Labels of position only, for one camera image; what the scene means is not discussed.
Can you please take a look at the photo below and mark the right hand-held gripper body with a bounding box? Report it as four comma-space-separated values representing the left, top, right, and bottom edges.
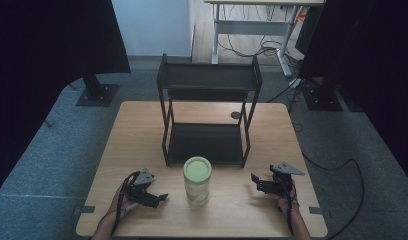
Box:
258, 162, 306, 198

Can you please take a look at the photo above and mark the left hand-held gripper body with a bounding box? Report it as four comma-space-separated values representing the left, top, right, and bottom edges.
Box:
125, 167, 160, 208

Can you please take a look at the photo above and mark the clear jar with green lid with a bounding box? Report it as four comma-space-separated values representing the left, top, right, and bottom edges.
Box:
182, 156, 213, 207

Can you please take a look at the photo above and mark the black two-tier metal shelf rack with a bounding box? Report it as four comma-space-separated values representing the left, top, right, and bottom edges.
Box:
156, 53, 263, 168

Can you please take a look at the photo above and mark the person's right hand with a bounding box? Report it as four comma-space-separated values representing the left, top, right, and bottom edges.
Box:
274, 184, 300, 217

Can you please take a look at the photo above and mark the person's left hand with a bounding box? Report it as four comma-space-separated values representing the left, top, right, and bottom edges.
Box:
107, 181, 140, 222

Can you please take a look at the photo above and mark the black stand with square base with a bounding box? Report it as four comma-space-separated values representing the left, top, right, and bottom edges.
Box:
75, 73, 120, 108
301, 77, 344, 113

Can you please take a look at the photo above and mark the black curtain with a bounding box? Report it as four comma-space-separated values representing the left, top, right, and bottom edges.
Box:
297, 0, 408, 188
0, 0, 132, 198

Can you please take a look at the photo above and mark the left hand-held gripper black cable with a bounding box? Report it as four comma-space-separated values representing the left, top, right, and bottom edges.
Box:
110, 170, 142, 236

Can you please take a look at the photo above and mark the hand-held gripper black cable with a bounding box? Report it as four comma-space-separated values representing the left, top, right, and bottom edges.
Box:
110, 170, 142, 236
282, 181, 297, 236

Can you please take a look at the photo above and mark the right hand-held gripper black cable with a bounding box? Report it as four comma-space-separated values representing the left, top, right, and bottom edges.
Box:
282, 181, 297, 236

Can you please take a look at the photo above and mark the long black floor cable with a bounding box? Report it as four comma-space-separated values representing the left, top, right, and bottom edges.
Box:
265, 78, 366, 240

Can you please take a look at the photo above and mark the tangle of black floor cables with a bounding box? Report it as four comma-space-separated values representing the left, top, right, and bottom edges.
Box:
217, 33, 305, 68

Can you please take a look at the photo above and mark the grey metal frame desk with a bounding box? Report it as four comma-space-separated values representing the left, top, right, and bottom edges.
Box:
203, 0, 326, 78

